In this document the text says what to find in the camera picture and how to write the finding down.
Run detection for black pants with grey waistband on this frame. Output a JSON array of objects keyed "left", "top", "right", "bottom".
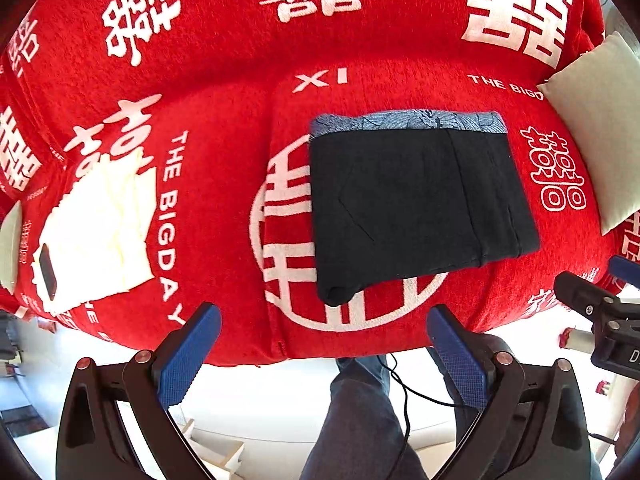
[{"left": 309, "top": 110, "right": 540, "bottom": 307}]

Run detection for person's blue jeans legs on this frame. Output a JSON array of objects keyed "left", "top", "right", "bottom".
[{"left": 299, "top": 346, "right": 604, "bottom": 480}]

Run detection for white folded cloth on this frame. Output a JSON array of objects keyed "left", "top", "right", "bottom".
[{"left": 32, "top": 162, "right": 156, "bottom": 315}]

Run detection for beige pillow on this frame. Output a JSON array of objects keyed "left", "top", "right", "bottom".
[{"left": 538, "top": 32, "right": 640, "bottom": 234}]

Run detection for red blanket with white characters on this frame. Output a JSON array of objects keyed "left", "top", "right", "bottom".
[{"left": 1, "top": 0, "right": 639, "bottom": 366}]

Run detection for black cable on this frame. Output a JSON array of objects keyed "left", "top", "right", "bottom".
[{"left": 374, "top": 351, "right": 471, "bottom": 461}]

